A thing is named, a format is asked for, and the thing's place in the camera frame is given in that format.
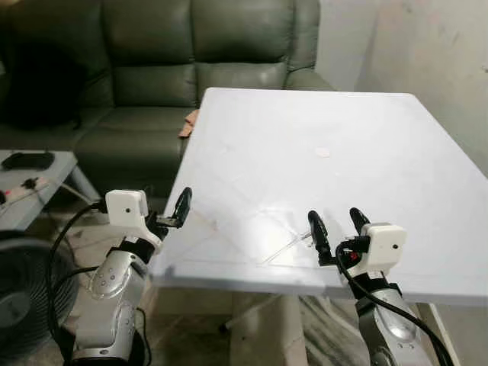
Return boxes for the white plastic table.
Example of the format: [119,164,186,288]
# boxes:
[149,87,488,333]

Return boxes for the brown paper piece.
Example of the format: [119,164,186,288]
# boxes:
[178,109,201,140]

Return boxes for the small grey side table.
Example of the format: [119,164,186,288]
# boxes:
[0,150,101,233]

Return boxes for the white power strip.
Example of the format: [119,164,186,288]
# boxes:
[0,176,51,206]

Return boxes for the flat black case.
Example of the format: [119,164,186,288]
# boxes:
[2,152,56,171]

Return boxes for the black floor fan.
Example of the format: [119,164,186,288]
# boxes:
[0,235,82,361]

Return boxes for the black cushion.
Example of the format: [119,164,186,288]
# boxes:
[0,44,86,130]

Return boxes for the dark green leather sofa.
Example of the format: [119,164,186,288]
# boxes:
[0,0,337,201]

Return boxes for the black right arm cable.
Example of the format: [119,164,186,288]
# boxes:
[335,258,456,366]

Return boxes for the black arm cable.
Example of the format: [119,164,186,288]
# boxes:
[44,199,109,361]
[335,258,456,366]

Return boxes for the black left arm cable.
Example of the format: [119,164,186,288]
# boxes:
[44,199,109,361]

